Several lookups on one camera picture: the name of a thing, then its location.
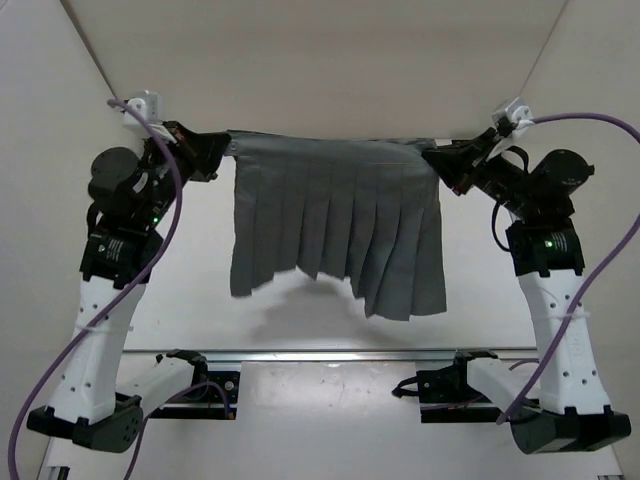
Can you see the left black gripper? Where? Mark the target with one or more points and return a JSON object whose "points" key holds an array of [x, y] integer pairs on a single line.
{"points": [[211, 146]]}

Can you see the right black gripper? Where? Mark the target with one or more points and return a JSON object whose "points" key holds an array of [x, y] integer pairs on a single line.
{"points": [[457, 164]]}

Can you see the grey pleated skirt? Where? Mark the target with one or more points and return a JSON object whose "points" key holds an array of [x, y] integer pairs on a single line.
{"points": [[366, 211]]}

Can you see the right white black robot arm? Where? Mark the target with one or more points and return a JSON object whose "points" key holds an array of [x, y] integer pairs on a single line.
{"points": [[563, 407]]}

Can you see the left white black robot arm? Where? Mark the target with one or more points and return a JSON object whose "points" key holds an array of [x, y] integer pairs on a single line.
{"points": [[88, 406]]}

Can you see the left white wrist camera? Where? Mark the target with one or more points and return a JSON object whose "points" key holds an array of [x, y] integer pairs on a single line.
{"points": [[149, 105]]}

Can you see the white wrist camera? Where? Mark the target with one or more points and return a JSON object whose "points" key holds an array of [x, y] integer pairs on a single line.
{"points": [[512, 118], [149, 105]]}

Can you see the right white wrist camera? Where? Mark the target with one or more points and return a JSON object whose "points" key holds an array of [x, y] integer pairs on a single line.
{"points": [[512, 118]]}

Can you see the silver aluminium front rail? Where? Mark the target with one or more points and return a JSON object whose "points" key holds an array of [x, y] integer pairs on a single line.
{"points": [[329, 355]]}

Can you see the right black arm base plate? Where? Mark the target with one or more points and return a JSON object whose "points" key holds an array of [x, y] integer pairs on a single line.
{"points": [[445, 398]]}

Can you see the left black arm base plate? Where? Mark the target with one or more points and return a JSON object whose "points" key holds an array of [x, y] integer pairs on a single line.
{"points": [[217, 400]]}

